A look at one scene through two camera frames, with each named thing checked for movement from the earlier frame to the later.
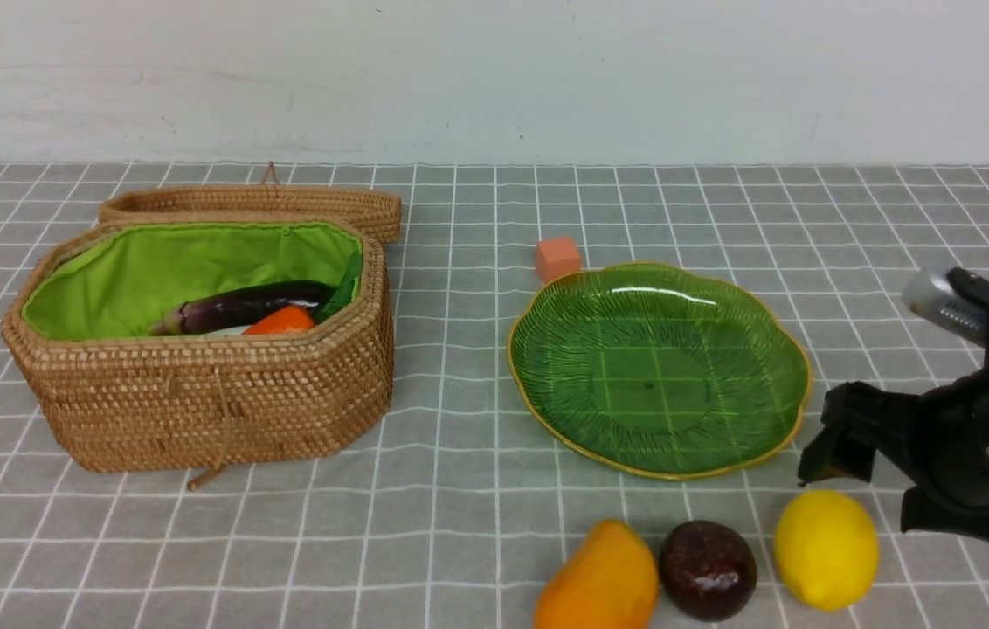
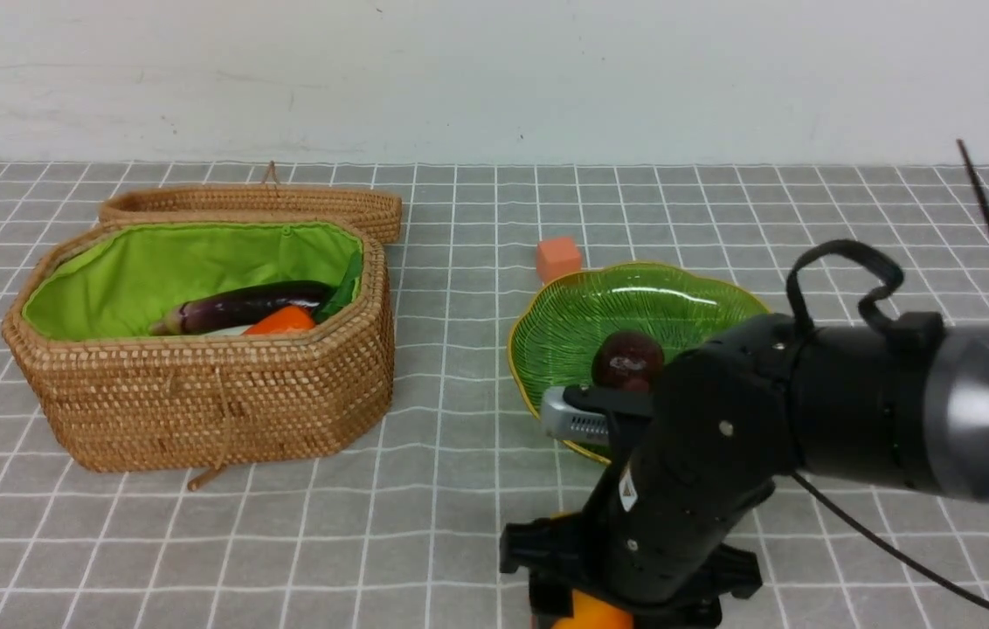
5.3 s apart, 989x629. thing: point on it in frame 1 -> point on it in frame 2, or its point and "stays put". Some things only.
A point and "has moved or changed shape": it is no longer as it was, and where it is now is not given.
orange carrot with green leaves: [301, 319] stays put
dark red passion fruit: [708, 572] has moved or changed shape
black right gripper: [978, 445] -> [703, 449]
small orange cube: [556, 256] stays put
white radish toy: [232, 331] stays put
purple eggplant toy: [238, 307] stays put
